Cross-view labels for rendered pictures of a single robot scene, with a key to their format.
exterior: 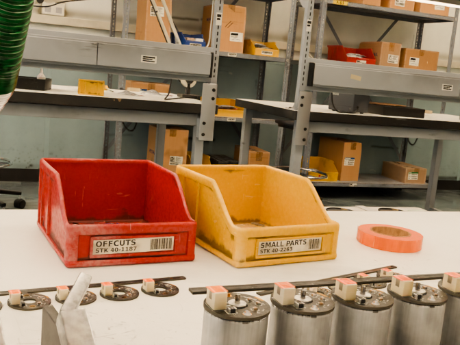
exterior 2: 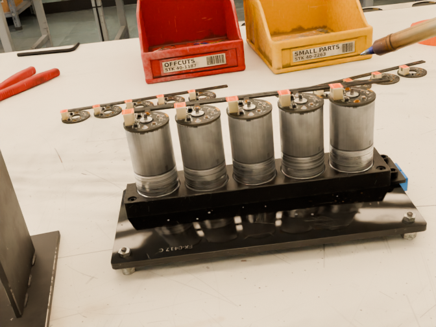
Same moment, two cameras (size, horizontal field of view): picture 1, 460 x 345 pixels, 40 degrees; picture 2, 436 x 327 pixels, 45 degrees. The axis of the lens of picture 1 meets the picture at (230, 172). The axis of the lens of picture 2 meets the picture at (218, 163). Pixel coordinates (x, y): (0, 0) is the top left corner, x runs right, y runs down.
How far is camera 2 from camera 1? 0.15 m
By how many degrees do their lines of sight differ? 30
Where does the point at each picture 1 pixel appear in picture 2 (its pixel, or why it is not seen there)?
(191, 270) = (237, 79)
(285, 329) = (181, 135)
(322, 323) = (203, 131)
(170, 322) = not seen: hidden behind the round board
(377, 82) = not seen: outside the picture
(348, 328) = (233, 133)
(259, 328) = (155, 137)
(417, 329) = (293, 131)
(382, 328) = (258, 132)
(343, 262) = (377, 61)
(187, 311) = not seen: hidden behind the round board
